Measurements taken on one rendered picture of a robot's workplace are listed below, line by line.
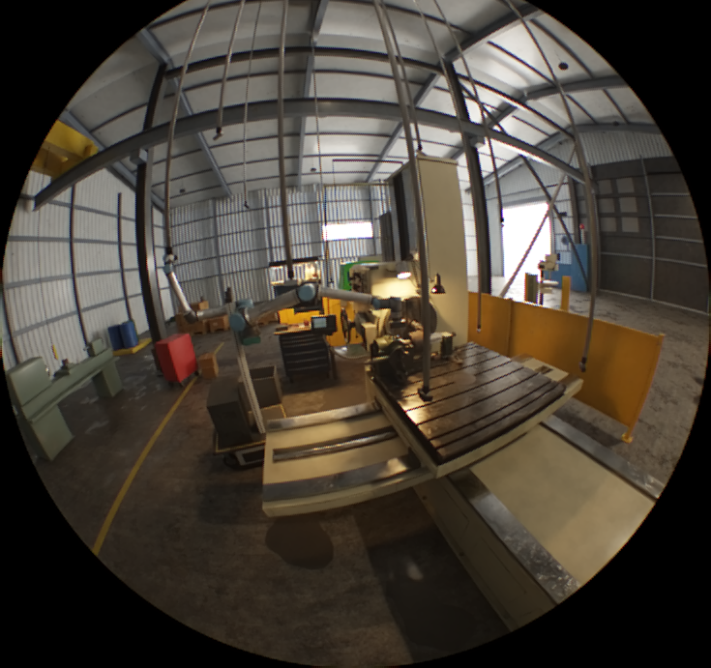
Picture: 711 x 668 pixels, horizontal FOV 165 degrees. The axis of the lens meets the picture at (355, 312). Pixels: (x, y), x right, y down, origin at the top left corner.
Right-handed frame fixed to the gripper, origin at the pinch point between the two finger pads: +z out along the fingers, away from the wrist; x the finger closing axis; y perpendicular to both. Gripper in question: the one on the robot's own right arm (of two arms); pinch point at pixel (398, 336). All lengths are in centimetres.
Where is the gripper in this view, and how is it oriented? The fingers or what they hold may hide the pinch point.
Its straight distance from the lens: 201.4
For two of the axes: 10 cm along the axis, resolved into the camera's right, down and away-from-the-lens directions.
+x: 9.9, -1.1, 0.8
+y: 1.0, 2.1, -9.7
